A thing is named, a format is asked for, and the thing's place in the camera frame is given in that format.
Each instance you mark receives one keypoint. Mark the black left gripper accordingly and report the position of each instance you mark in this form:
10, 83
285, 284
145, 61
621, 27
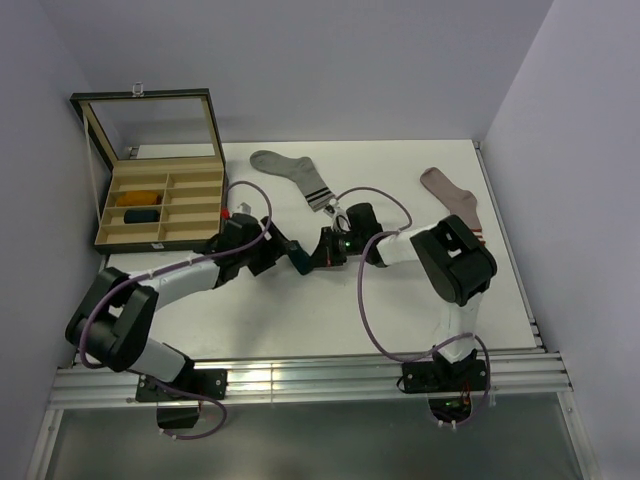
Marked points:
272, 249

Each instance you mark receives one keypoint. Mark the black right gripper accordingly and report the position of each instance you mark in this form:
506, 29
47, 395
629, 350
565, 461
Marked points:
324, 254

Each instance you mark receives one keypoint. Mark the dark green reindeer sock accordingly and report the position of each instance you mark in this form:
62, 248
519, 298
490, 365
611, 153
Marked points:
299, 258

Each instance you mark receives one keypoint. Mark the mustard yellow sock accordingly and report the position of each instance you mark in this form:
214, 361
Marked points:
138, 198

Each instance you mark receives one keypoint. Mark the navy santa sock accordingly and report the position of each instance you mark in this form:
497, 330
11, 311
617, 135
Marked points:
141, 216

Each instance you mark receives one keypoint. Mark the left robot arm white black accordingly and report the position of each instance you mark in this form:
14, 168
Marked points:
111, 327

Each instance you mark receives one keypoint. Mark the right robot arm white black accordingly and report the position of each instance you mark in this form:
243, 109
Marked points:
457, 264

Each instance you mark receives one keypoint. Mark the grey striped sock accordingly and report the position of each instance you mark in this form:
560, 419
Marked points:
301, 171

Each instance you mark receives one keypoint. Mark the black compartment box beige lining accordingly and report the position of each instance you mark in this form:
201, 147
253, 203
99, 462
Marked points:
166, 141

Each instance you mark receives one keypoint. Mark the taupe sock red cuff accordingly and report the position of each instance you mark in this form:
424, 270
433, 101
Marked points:
459, 202

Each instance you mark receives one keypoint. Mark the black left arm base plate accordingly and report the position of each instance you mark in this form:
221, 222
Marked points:
210, 383

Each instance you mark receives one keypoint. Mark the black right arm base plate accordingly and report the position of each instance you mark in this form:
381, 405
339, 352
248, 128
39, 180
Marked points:
443, 377

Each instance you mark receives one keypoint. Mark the aluminium rail frame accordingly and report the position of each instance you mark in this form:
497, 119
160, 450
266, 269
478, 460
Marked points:
312, 384

